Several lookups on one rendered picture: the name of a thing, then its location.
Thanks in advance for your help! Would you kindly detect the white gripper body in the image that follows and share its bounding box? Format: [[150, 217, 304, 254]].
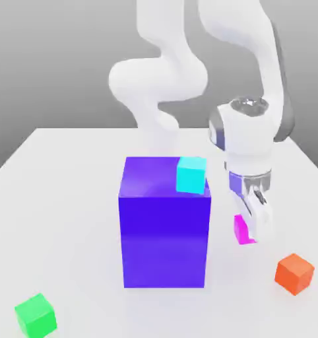
[[234, 187, 272, 242]]

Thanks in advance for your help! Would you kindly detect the small magenta cube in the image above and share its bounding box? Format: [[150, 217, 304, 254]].
[[234, 214, 257, 246]]

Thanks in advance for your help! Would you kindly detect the small orange cube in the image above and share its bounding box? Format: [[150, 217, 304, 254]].
[[274, 252, 316, 296]]

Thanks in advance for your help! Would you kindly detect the small cyan cube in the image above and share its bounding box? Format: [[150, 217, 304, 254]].
[[175, 156, 208, 195]]

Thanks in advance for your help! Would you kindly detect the small green cube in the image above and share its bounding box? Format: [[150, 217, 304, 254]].
[[14, 292, 58, 338]]

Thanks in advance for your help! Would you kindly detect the large blue box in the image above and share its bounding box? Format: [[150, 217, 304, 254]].
[[117, 156, 212, 289]]

